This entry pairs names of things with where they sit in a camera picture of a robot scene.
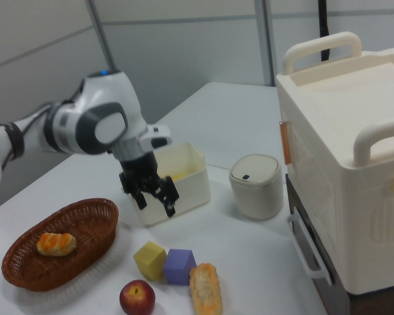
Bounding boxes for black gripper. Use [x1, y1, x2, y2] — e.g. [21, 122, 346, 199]
[119, 153, 181, 219]

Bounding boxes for purple cube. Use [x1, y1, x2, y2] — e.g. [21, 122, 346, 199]
[162, 248, 198, 286]

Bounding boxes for yellow cube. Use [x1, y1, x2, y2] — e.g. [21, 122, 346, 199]
[133, 241, 168, 282]

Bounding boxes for cream open plastic box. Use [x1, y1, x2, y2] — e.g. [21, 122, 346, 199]
[120, 142, 212, 226]

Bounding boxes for small cream lidded bin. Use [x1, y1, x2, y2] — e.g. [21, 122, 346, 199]
[229, 154, 283, 221]

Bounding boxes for red apple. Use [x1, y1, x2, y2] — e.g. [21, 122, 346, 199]
[119, 279, 156, 315]

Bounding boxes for long baguette bread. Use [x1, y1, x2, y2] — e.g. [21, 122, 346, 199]
[188, 262, 224, 315]

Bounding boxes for small glazed bread roll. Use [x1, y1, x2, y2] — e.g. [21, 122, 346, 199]
[35, 232, 77, 257]

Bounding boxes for brown wicker basket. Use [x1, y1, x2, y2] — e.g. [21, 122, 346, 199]
[1, 198, 120, 292]

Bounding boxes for large cream storage box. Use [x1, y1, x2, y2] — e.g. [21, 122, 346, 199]
[275, 31, 394, 297]

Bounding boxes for dark brown drawer unit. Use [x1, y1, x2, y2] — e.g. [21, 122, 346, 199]
[284, 173, 351, 315]

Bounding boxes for black pole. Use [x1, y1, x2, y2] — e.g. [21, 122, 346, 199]
[317, 0, 332, 62]

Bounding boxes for orange cabinet door handle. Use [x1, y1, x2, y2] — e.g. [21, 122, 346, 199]
[278, 120, 292, 165]

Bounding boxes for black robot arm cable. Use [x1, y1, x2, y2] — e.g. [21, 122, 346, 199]
[0, 84, 86, 171]

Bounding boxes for white drawer handle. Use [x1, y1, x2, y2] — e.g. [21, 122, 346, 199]
[288, 213, 334, 285]

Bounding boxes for grey partition post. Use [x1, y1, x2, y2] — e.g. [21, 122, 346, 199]
[255, 0, 277, 87]

